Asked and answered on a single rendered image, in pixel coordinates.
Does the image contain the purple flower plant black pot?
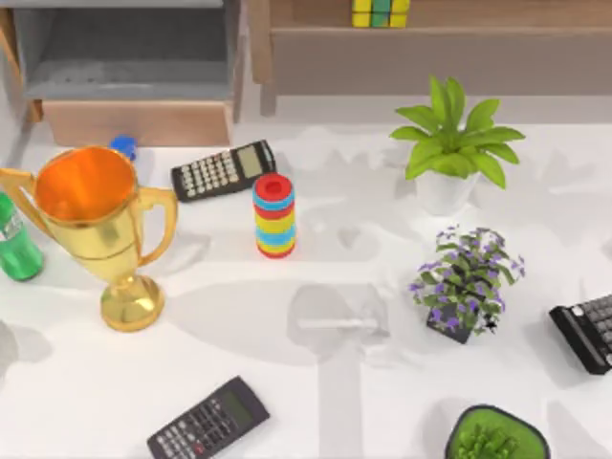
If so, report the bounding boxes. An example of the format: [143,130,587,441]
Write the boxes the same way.
[407,223,527,345]

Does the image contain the black calculator with pale keys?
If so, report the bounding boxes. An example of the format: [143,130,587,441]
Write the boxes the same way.
[170,139,278,204]

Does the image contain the green bottle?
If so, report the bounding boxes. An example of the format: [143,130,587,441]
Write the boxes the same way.
[0,191,45,283]

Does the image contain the wooden cupboard frame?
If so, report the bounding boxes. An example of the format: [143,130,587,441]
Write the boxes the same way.
[0,0,45,124]

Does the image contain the black calculator with grey keys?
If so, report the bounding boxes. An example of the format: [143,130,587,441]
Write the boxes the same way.
[548,294,612,377]

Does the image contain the yellow and green cube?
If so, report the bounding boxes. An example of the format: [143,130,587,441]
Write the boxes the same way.
[351,0,411,29]

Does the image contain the pale wooden drawer front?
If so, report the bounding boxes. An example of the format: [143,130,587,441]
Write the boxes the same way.
[41,98,235,147]

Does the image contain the gold trophy cup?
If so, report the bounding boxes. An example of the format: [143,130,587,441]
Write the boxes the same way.
[0,145,179,333]

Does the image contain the blue bottle cap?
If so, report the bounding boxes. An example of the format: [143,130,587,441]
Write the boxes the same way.
[109,135,139,162]

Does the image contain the green succulent in dark pot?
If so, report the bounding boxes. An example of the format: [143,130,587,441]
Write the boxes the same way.
[445,404,551,459]

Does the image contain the stack of coloured rings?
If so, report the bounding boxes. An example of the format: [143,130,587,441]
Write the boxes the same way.
[252,173,297,260]

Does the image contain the wooden open shelf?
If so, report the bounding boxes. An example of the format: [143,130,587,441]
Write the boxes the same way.
[244,0,612,118]

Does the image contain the black calculator with dark keys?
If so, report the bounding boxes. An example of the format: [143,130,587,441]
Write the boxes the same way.
[145,375,272,459]

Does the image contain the green plant in white pot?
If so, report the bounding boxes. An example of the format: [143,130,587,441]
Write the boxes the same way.
[388,74,527,217]

